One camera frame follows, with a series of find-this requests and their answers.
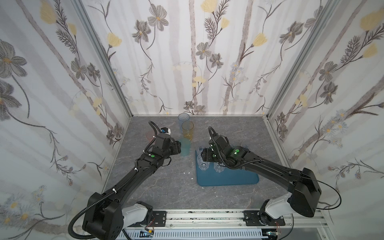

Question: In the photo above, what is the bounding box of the clear faceted glass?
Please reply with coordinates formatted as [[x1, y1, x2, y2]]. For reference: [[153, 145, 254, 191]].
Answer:
[[197, 160, 210, 171], [214, 163, 226, 173]]

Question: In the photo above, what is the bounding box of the teal plastic tray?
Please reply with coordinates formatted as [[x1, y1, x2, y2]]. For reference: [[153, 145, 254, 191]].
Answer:
[[195, 147, 259, 187]]

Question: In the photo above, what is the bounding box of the yellow tall plastic cup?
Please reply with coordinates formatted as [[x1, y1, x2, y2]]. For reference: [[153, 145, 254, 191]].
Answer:
[[182, 121, 195, 141]]

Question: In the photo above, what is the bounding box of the blue tall plastic cup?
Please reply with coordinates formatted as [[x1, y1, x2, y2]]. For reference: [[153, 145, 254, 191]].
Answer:
[[178, 113, 190, 127]]

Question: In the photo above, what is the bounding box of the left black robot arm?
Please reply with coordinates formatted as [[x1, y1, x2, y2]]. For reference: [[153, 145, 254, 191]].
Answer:
[[68, 121, 181, 240]]

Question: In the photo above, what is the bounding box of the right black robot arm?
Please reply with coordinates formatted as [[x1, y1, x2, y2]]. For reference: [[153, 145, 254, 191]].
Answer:
[[202, 126, 322, 219]]

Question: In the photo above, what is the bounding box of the pink small plastic cup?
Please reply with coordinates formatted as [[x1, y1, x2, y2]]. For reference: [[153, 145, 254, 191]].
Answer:
[[146, 131, 155, 142]]

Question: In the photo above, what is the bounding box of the green tall plastic cup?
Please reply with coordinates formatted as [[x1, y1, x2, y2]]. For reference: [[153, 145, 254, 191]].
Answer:
[[180, 138, 191, 157]]

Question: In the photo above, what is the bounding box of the white perforated cable duct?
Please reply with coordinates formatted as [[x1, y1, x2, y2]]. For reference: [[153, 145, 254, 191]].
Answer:
[[117, 229, 268, 240]]

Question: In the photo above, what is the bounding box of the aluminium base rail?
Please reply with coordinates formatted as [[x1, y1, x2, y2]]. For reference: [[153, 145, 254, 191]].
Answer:
[[121, 209, 334, 240]]

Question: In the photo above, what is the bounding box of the left black corrugated cable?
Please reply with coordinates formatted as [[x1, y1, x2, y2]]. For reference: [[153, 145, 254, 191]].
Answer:
[[67, 185, 121, 240]]

